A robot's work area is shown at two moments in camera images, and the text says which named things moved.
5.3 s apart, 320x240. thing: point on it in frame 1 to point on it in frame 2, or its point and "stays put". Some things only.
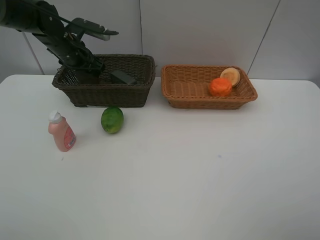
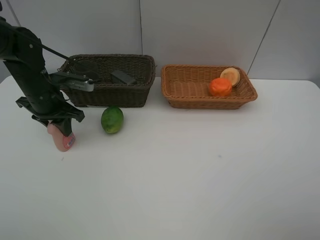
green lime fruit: [112, 119] stays put
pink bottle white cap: [64, 136] stays put
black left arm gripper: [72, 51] to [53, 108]
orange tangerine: [220, 87] stays put
